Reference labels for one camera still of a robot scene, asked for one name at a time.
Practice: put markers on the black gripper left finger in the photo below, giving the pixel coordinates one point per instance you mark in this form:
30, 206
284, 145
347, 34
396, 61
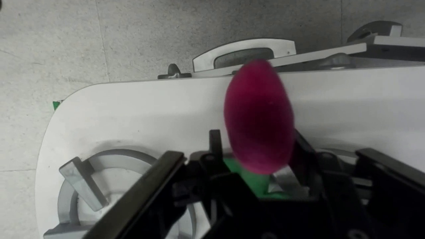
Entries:
147, 210

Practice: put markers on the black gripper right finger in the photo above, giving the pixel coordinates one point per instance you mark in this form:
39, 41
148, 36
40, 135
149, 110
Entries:
394, 177

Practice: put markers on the magenta plush eggplant toy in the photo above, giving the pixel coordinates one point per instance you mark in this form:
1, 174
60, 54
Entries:
260, 118

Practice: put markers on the green tape piece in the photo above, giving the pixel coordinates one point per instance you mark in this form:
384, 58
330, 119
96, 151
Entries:
56, 104

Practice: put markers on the white oven door handle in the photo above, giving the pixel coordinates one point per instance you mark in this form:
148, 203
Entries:
244, 49

